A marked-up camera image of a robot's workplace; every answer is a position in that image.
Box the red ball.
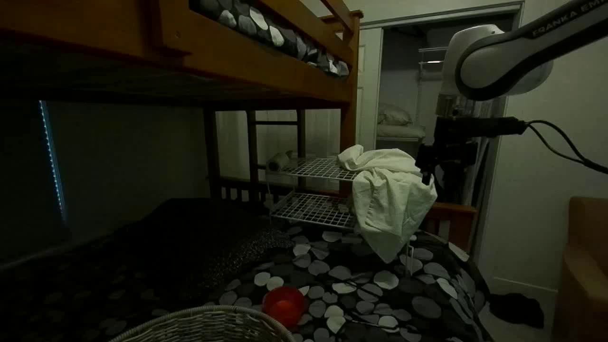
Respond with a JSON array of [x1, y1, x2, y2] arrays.
[[260, 286, 310, 331]]

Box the white cloth garment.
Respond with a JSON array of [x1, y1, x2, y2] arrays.
[[334, 143, 439, 265]]

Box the wooden nightstand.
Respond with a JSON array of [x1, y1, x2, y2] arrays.
[[422, 200, 481, 254]]

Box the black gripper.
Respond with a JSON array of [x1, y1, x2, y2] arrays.
[[414, 134, 481, 200]]

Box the black cable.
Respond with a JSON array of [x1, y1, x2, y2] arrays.
[[523, 119, 608, 176]]

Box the wooden bunk bed frame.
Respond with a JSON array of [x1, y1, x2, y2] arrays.
[[0, 0, 367, 206]]

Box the small grey plush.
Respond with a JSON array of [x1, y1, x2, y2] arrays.
[[264, 149, 300, 176]]

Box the pebble pattern mattress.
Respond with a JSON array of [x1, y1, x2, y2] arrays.
[[188, 0, 352, 81]]

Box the pebble pattern duvet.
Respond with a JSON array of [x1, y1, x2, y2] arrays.
[[0, 217, 494, 342]]

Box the white wire rack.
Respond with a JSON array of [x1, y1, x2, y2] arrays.
[[264, 155, 361, 235]]

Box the closet shelf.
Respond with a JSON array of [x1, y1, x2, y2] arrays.
[[416, 45, 448, 73]]

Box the folded white bedding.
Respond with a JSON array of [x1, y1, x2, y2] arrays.
[[376, 122, 428, 145]]

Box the dark hanging clothes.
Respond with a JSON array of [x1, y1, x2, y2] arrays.
[[464, 136, 492, 206]]

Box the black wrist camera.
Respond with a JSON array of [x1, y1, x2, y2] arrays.
[[433, 117, 528, 140]]

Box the white pillow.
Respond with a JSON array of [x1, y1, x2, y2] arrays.
[[376, 103, 414, 128]]

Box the woven wicker basket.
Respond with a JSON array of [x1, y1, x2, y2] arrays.
[[110, 305, 296, 342]]

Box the dark speckled blanket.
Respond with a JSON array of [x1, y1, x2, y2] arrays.
[[110, 197, 295, 309]]

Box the dark cloth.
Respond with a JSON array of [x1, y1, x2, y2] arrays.
[[488, 292, 547, 331]]

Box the blue led light strip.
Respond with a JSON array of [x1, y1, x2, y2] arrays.
[[36, 100, 70, 229]]

